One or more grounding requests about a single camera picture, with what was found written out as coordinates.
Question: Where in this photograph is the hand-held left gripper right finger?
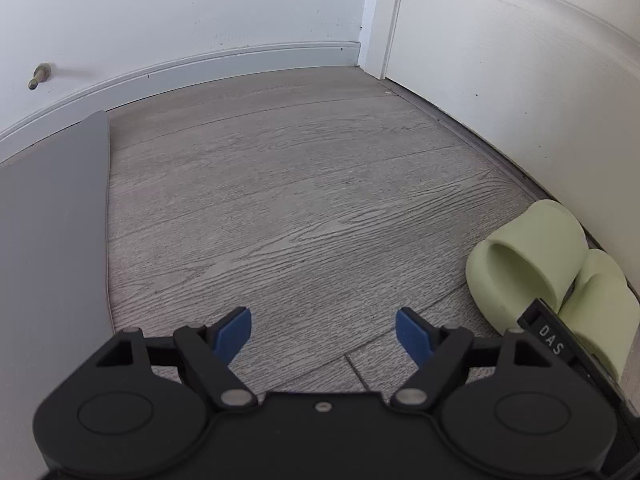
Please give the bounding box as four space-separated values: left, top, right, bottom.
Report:
390 307 551 408

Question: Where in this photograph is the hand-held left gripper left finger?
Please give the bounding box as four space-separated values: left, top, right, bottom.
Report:
95 306 258 408

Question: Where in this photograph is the light green slide sandal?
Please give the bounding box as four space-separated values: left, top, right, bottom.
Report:
557 249 640 378
466 199 588 336

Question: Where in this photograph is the grey floor mat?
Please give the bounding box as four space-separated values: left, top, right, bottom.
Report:
0 110 113 480

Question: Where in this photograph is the white door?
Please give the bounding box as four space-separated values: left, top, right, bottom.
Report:
360 0 640 281

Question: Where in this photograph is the white baseboard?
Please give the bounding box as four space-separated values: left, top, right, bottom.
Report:
0 41 362 161

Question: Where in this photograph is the brass wall door stop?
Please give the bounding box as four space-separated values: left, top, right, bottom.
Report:
27 62 52 91

